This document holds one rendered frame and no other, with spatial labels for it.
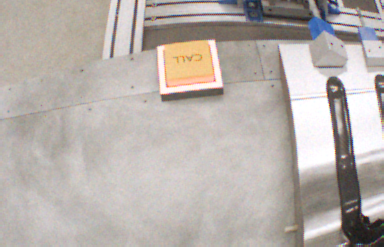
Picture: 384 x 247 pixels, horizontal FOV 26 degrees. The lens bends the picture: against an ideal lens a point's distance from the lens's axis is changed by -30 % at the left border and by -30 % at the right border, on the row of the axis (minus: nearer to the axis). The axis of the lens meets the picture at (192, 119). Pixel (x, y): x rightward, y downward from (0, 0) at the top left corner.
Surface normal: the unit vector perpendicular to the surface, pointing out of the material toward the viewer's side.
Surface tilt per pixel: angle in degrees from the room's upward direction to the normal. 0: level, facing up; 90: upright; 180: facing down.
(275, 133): 0
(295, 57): 0
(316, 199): 28
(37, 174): 0
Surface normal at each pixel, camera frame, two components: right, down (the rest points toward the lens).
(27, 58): -0.07, -0.51
